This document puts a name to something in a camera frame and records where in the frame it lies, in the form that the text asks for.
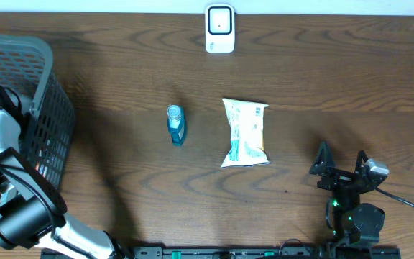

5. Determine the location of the white and yellow snack bag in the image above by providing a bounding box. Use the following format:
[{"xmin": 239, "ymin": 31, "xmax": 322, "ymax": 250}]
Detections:
[{"xmin": 221, "ymin": 98, "xmax": 269, "ymax": 168}]

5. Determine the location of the dark grey plastic basket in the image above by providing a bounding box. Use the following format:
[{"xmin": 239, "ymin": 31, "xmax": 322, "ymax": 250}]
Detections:
[{"xmin": 0, "ymin": 34, "xmax": 75, "ymax": 193}]

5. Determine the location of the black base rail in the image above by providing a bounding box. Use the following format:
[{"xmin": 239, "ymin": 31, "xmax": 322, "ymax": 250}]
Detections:
[{"xmin": 40, "ymin": 245, "xmax": 403, "ymax": 259}]

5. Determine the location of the teal bottle with clear cap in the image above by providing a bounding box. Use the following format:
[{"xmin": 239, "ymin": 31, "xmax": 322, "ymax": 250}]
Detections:
[{"xmin": 167, "ymin": 104, "xmax": 187, "ymax": 146}]

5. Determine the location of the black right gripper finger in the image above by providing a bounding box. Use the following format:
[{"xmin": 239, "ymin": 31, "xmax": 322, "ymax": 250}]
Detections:
[
  {"xmin": 354, "ymin": 150, "xmax": 369, "ymax": 173},
  {"xmin": 309, "ymin": 141, "xmax": 336, "ymax": 176}
]

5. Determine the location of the white barcode scanner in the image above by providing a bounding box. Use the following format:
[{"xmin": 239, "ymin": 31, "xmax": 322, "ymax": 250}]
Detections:
[{"xmin": 205, "ymin": 4, "xmax": 236, "ymax": 54}]

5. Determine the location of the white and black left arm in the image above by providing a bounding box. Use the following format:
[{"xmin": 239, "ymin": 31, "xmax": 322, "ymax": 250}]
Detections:
[{"xmin": 0, "ymin": 86, "xmax": 134, "ymax": 258}]

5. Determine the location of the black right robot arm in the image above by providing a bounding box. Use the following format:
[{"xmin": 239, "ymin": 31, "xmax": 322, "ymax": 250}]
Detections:
[{"xmin": 309, "ymin": 141, "xmax": 390, "ymax": 258}]

